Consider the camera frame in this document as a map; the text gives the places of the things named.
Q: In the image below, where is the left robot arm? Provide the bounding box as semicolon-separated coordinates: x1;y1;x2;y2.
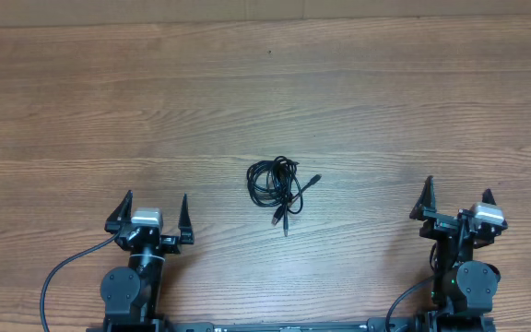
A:
100;191;195;331

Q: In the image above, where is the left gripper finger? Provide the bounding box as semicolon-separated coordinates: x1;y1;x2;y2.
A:
104;190;133;232
178;194;195;244

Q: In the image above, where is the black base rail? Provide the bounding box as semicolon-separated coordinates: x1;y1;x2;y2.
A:
85;316;497;332

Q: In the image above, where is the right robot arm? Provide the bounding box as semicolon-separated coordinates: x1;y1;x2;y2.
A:
409;175;508;331

